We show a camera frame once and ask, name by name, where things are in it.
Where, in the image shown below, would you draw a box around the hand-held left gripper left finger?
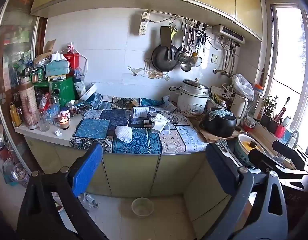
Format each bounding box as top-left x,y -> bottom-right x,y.
17,143 -> 109,240

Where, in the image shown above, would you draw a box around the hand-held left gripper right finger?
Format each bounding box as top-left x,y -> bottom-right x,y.
205,142 -> 289,240

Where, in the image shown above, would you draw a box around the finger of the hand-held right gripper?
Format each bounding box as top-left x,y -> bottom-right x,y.
272,140 -> 308,171
248,148 -> 308,180

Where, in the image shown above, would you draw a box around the chrome sink faucet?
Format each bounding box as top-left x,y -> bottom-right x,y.
285,130 -> 300,149

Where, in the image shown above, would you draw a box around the teal colander with bowl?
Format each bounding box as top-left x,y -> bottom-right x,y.
234,134 -> 266,169

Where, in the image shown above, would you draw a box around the red cup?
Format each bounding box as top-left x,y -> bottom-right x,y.
275,124 -> 286,138

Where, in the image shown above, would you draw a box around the wooden cutting board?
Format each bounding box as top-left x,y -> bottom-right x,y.
186,116 -> 242,143

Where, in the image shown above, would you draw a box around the black utensil cup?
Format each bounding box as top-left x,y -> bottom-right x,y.
267,119 -> 280,134

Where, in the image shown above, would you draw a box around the clear plastic wrapper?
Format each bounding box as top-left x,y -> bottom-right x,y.
77,192 -> 100,210

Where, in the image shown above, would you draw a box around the black cooking pot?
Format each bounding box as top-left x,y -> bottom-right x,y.
199,109 -> 237,138

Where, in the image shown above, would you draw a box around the stack of small bowls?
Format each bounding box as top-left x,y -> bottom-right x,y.
244,116 -> 256,132

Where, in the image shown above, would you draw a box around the teal knit cloth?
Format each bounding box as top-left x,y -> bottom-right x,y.
208,109 -> 234,120

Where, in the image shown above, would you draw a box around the lit candle in glass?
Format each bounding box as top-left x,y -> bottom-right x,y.
59,116 -> 70,130

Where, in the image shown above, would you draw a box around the white foam fruit net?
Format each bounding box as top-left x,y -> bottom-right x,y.
115,126 -> 132,144

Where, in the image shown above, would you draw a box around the potted green plant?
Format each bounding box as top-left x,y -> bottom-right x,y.
260,95 -> 279,128

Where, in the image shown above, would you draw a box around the white kettle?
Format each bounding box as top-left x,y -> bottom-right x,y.
230,93 -> 248,119

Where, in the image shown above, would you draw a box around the blue patchwork tablecloth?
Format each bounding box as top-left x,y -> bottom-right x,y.
69,94 -> 209,155

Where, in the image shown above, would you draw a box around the clear drinking glass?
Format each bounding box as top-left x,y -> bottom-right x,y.
36,109 -> 50,132

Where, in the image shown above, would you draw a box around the metal bowl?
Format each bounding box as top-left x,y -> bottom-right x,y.
66,99 -> 85,109

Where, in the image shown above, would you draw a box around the clear water bottle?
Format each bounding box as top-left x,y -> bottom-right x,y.
49,96 -> 62,125

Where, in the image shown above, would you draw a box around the small white box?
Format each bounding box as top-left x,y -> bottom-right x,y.
151,124 -> 171,136

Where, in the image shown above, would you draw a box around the round translucent plastic container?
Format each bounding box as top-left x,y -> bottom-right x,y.
131,197 -> 154,217

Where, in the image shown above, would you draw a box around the white rice cooker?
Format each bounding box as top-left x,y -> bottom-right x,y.
177,78 -> 210,117

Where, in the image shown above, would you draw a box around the plastic bag with contents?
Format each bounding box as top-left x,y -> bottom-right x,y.
2,160 -> 31,188

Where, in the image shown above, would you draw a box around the crumpled white tissue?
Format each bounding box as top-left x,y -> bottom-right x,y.
151,113 -> 171,128

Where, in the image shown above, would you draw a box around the round white tray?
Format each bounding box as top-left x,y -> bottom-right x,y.
77,82 -> 98,103

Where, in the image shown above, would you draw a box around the white printed carton box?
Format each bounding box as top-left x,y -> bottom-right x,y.
132,107 -> 150,118

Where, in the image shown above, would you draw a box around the white plastic bag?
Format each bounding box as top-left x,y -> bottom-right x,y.
231,74 -> 255,102

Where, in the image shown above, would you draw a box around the window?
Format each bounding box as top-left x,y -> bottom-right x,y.
265,0 -> 308,150

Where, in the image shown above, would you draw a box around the white packet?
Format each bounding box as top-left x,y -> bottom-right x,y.
74,79 -> 87,98

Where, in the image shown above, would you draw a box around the green metal appliance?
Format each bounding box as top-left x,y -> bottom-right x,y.
34,76 -> 76,107

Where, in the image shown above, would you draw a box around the pink thermos flask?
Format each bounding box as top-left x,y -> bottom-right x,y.
18,76 -> 39,130

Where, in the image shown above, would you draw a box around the yellow bottle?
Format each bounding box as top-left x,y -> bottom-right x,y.
9,102 -> 21,127

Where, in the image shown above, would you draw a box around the mesh skimmer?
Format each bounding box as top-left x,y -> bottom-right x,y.
190,21 -> 203,68

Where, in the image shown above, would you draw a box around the teal tin box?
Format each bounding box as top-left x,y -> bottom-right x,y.
45,59 -> 70,77

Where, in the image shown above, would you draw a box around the red tin box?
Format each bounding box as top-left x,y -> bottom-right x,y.
64,53 -> 80,70

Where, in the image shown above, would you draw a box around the perforated steel ladle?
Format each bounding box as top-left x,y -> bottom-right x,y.
178,22 -> 192,64

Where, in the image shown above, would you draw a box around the black wok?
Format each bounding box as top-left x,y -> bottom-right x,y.
151,44 -> 179,72

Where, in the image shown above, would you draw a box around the black kitchen scissors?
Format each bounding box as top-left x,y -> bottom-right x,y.
198,24 -> 208,55

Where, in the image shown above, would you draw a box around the white water heater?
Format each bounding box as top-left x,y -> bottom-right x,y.
211,24 -> 245,43

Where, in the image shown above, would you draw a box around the steel cleaver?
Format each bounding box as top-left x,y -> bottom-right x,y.
160,26 -> 172,62

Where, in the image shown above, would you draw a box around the glass door cabinet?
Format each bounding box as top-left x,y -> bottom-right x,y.
0,0 -> 47,188

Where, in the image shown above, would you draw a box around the white power strip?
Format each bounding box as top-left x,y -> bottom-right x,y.
138,11 -> 150,35

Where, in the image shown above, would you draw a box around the metal wall faucet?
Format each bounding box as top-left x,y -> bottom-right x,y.
213,67 -> 232,78

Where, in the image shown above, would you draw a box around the metal hanging rail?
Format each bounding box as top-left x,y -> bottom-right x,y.
146,9 -> 213,28

